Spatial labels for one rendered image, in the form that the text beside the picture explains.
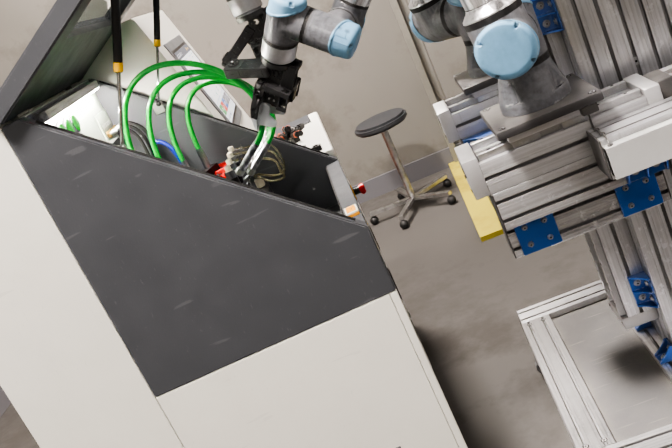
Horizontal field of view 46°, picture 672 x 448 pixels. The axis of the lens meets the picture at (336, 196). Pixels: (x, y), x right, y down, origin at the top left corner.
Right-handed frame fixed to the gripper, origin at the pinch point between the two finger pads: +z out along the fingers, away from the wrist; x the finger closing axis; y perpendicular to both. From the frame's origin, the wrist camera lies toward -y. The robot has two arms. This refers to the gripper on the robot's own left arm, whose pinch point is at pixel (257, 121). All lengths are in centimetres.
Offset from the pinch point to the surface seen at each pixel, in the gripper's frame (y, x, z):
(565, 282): 103, 92, 104
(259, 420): 28, -46, 42
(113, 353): -6, -51, 31
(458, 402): 78, 23, 106
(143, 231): -8.3, -36.1, 7.3
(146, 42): -47, 31, 18
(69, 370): -13, -57, 35
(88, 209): -19.5, -38.5, 4.6
